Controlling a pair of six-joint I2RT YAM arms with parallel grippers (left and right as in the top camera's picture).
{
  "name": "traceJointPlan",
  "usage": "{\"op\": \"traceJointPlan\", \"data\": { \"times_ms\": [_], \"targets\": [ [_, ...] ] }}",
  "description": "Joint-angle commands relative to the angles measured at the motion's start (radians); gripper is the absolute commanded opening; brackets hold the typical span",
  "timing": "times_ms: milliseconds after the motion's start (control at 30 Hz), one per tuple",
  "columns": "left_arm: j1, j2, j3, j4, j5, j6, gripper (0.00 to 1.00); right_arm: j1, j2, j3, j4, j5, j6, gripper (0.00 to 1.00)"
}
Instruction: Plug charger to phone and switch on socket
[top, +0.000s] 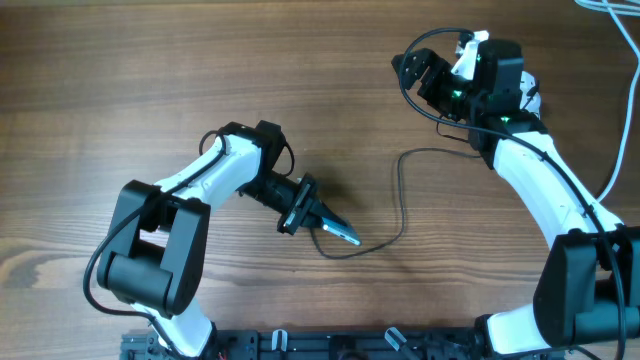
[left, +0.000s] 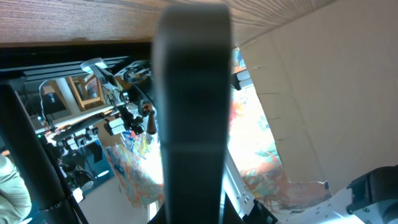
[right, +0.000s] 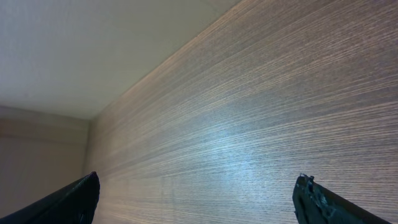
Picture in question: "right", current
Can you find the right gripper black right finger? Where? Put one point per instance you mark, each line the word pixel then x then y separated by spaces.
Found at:
pixel 315 204

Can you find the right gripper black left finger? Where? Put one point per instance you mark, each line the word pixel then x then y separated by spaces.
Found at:
pixel 73 204

